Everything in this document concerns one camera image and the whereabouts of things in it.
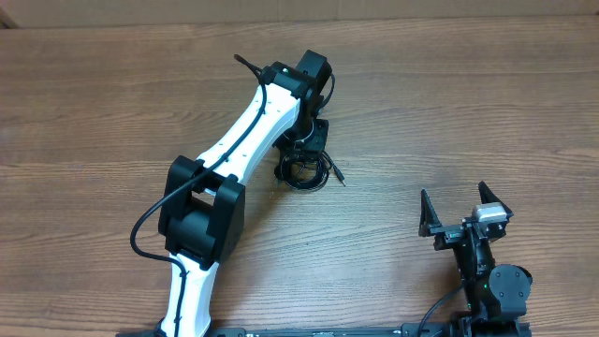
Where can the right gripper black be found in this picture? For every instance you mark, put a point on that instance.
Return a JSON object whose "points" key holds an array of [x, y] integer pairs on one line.
{"points": [[449, 235]]}

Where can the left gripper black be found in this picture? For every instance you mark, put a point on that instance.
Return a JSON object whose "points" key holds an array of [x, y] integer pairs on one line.
{"points": [[316, 143]]}

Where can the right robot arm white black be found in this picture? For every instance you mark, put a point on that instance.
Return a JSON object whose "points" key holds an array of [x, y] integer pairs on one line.
{"points": [[496, 294]]}

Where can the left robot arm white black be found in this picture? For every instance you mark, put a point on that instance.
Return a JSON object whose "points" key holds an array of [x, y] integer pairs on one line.
{"points": [[202, 216]]}

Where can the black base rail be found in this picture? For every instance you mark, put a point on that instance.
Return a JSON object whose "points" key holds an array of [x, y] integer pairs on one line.
{"points": [[405, 330]]}

